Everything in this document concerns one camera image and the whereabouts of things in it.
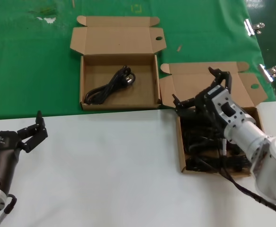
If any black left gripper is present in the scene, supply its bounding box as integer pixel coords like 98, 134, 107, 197
0, 110, 49, 195

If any black cable with silver connector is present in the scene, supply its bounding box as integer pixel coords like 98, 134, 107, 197
217, 138, 276, 219

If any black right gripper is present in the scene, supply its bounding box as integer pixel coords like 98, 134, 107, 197
172, 67, 233, 137

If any silver binder clip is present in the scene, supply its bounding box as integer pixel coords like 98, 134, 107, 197
258, 63, 276, 83
243, 19, 266, 36

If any green table cloth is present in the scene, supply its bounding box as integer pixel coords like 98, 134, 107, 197
0, 0, 276, 122

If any open brown cardboard box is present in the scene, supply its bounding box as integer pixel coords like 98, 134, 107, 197
159, 61, 268, 175
69, 15, 167, 111

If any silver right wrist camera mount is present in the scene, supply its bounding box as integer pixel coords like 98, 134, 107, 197
206, 85, 246, 127

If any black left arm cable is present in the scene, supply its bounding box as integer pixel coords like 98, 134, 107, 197
0, 193, 17, 227

